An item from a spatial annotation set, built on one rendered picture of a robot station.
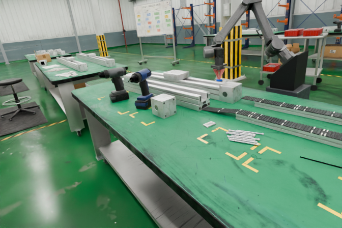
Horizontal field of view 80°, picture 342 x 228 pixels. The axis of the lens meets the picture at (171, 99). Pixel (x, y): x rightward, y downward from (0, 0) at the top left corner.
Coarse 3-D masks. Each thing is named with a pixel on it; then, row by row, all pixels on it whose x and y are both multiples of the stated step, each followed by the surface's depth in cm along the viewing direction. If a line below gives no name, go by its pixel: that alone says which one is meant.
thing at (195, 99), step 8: (152, 80) 148; (128, 88) 157; (136, 88) 149; (152, 88) 134; (160, 88) 128; (168, 88) 126; (176, 88) 128; (184, 88) 123; (192, 88) 121; (176, 96) 119; (184, 96) 116; (192, 96) 109; (200, 96) 108; (208, 96) 113; (176, 104) 122; (184, 104) 116; (192, 104) 111; (200, 104) 109; (208, 104) 116
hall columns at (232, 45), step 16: (96, 0) 973; (224, 0) 405; (240, 0) 394; (96, 16) 988; (224, 16) 415; (96, 32) 1029; (240, 32) 412; (224, 48) 421; (240, 48) 423; (240, 64) 435
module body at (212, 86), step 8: (152, 72) 174; (160, 80) 156; (168, 80) 151; (176, 80) 143; (184, 80) 139; (192, 80) 142; (200, 80) 137; (208, 80) 134; (200, 88) 129; (208, 88) 126; (216, 88) 120; (216, 96) 122
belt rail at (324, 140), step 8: (248, 120) 92; (256, 120) 89; (272, 128) 85; (280, 128) 83; (288, 128) 80; (304, 136) 77; (312, 136) 75; (320, 136) 73; (328, 144) 72; (336, 144) 70
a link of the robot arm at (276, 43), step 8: (256, 0) 140; (248, 8) 147; (256, 8) 140; (256, 16) 140; (264, 16) 138; (264, 24) 136; (264, 32) 136; (272, 32) 134; (272, 40) 129; (280, 40) 129; (280, 48) 127; (272, 56) 136
